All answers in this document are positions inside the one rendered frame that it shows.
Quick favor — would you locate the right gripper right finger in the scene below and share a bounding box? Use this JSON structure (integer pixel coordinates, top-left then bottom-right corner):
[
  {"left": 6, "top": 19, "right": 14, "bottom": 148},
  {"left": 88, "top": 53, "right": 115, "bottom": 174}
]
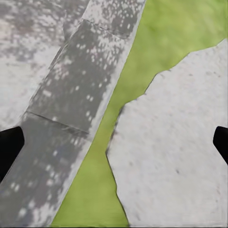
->
[{"left": 213, "top": 126, "right": 228, "bottom": 165}]

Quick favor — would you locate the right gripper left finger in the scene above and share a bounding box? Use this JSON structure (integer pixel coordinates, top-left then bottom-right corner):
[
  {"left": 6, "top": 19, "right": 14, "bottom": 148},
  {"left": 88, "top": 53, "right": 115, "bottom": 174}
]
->
[{"left": 0, "top": 126, "right": 25, "bottom": 183}]

